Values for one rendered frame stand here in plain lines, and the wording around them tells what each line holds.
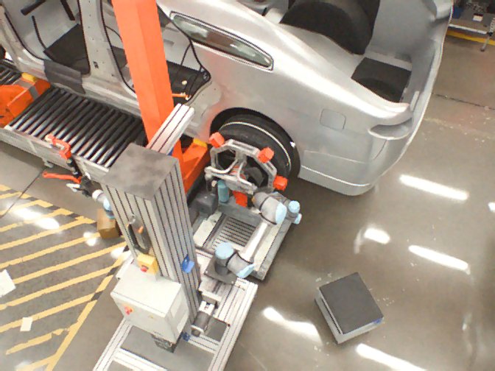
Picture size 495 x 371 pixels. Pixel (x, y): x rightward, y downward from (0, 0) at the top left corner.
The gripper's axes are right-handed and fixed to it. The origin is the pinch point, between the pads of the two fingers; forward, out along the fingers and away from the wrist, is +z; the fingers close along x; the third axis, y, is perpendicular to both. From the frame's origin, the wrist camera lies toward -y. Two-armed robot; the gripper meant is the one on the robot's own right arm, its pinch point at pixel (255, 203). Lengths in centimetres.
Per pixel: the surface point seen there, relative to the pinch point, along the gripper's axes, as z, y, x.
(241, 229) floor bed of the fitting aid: 20, -77, -16
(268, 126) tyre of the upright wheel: 12, 32, -48
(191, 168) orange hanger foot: 67, -15, -18
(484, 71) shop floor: -153, -87, -357
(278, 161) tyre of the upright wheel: -5.1, 19.5, -29.6
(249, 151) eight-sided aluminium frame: 15.6, 28.8, -22.1
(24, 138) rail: 247, -45, 0
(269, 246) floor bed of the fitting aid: -10, -75, -10
